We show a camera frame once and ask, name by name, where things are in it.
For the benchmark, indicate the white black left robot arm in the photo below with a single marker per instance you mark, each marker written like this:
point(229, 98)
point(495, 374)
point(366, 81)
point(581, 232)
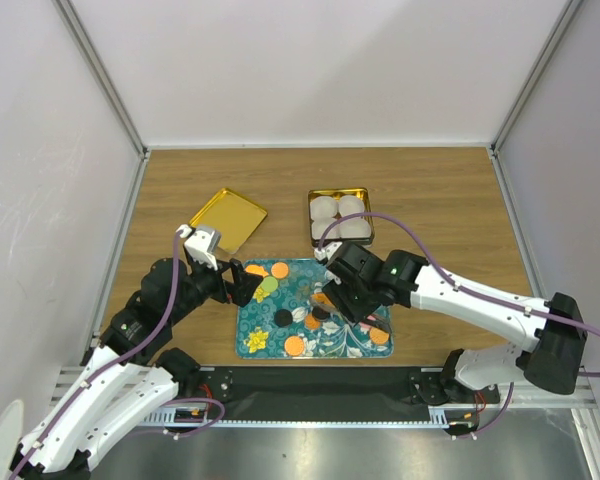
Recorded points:
point(131, 372)

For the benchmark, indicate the teal floral serving tray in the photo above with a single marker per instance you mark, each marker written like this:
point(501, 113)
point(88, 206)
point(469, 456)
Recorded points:
point(258, 338)

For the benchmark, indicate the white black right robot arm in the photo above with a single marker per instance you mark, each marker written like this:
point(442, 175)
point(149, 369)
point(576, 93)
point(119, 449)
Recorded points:
point(544, 340)

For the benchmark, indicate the orange swirl round cookie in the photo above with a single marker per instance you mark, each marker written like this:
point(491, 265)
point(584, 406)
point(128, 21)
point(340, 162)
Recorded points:
point(311, 323)

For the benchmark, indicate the white paper cupcake liner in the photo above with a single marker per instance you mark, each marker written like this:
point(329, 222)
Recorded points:
point(323, 207)
point(321, 226)
point(350, 204)
point(355, 228)

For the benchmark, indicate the square cookie tin box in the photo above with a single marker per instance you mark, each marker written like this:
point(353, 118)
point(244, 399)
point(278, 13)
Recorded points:
point(361, 192)

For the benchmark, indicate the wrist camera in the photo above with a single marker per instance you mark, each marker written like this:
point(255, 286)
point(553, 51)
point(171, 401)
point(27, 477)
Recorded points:
point(324, 254)
point(201, 244)

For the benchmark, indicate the green round cookie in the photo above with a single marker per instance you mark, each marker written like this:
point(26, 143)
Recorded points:
point(269, 284)

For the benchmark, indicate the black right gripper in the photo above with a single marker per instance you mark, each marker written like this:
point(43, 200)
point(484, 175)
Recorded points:
point(335, 292)

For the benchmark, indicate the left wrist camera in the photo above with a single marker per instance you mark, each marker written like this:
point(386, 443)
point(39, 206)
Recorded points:
point(201, 244)

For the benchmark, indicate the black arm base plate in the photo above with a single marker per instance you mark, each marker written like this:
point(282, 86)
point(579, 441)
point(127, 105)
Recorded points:
point(331, 394)

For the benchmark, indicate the snowman cookie tin lid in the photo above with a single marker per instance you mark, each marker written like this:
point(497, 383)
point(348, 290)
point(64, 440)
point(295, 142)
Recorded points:
point(233, 215)

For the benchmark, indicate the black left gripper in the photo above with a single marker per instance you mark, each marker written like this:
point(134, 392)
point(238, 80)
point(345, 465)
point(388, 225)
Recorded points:
point(243, 287)

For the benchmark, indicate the tan dotted round biscuit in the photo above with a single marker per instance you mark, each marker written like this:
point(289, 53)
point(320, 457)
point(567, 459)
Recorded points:
point(378, 337)

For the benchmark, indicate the black round sandwich cookie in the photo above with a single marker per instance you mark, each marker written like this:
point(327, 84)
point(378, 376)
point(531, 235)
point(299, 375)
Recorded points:
point(320, 314)
point(283, 318)

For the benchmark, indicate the aluminium frame rail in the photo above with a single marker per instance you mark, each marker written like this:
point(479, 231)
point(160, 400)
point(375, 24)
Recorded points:
point(525, 395)

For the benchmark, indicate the white cable duct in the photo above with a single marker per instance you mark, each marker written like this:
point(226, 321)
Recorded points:
point(164, 417)

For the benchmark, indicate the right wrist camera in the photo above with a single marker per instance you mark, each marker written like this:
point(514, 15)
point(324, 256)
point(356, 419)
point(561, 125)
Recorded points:
point(324, 254)

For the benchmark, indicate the orange fish shaped cookie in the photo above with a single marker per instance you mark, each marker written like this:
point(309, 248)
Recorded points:
point(320, 299)
point(257, 270)

